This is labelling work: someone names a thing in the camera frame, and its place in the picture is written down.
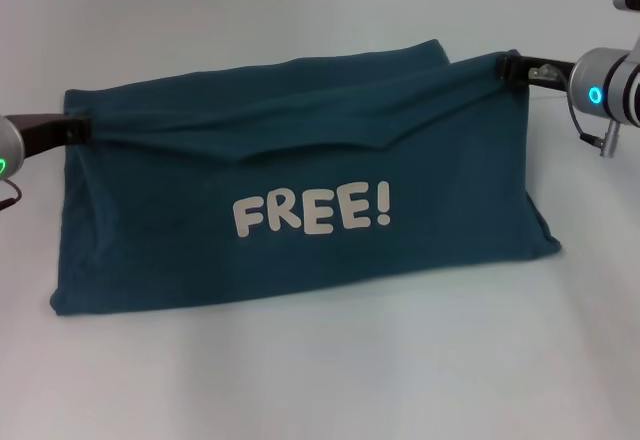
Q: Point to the dark teal blue shirt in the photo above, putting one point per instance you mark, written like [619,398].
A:
[300,185]

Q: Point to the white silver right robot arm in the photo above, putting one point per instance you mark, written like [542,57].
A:
[610,87]

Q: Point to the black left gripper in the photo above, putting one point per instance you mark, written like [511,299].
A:
[42,132]

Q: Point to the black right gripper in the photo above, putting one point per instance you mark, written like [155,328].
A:
[547,72]

